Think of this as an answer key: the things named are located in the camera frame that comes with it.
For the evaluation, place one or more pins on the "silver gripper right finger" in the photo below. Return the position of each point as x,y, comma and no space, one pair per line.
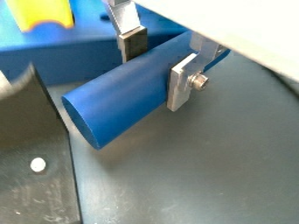
187,73

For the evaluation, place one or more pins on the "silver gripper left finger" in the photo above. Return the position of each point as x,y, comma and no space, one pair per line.
131,34

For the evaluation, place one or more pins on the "dark blue long cylinder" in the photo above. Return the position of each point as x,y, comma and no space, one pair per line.
110,104

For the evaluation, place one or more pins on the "blue shape sorter base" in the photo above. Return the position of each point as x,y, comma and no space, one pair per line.
66,54

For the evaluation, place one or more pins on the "yellow arch block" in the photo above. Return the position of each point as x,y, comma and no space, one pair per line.
35,12

